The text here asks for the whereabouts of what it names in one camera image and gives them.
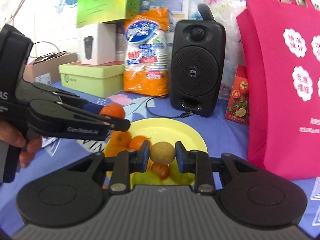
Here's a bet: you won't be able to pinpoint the orange pack of paper cups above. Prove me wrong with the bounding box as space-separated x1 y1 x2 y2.
122 7 173 98

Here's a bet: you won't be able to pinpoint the orange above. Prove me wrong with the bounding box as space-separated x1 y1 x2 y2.
106 130 132 157
99 103 126 119
129 135 150 151

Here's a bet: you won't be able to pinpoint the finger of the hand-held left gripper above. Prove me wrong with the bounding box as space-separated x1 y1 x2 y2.
60 110 131 132
32 82 102 115

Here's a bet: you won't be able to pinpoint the black speaker cable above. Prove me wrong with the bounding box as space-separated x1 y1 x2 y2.
146 96 194 119

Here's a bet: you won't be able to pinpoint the black speaker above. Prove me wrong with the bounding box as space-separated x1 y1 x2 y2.
170 19 226 117

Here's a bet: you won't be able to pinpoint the yellow plastic plate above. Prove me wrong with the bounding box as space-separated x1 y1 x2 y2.
104 117 208 187

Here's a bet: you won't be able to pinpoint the red tomato print carton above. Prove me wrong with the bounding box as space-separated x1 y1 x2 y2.
226 65 250 126

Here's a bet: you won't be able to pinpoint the pink tote bag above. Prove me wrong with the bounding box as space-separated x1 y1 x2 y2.
236 0 320 180

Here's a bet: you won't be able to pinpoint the brown cardboard box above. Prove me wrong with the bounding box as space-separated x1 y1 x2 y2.
24 60 78 85

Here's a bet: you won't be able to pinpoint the light green shoe box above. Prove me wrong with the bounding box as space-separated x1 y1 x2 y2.
59 62 125 98

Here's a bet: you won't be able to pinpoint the white cup packaging box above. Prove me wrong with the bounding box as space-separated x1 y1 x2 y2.
80 23 117 66

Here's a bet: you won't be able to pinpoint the small red round fruit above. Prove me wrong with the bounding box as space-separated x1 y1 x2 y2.
151 163 170 180

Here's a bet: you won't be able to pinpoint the small tan round fruit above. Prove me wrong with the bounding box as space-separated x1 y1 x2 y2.
149 142 175 165

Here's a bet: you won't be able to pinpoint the green fruit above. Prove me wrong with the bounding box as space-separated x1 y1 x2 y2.
132 170 161 186

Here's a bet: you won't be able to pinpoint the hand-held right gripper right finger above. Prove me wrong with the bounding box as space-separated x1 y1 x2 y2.
175 141 258 193

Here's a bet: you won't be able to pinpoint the bright green gift box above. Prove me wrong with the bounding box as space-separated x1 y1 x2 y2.
76 0 143 28

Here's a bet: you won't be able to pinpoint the blue printed tablecloth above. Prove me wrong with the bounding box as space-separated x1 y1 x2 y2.
0 81 320 240

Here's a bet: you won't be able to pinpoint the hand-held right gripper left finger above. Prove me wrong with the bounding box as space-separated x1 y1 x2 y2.
66 141 150 193

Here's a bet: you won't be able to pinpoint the black cable bundle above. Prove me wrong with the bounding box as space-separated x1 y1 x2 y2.
31 41 68 65

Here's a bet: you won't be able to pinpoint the person's left hand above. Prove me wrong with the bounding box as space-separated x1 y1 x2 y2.
0 120 43 168

